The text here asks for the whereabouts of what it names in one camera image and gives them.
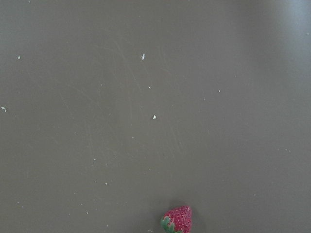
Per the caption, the red strawberry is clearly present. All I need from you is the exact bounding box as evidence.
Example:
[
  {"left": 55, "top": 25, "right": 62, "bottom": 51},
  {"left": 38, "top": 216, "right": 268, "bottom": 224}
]
[{"left": 160, "top": 205, "right": 192, "bottom": 233}]

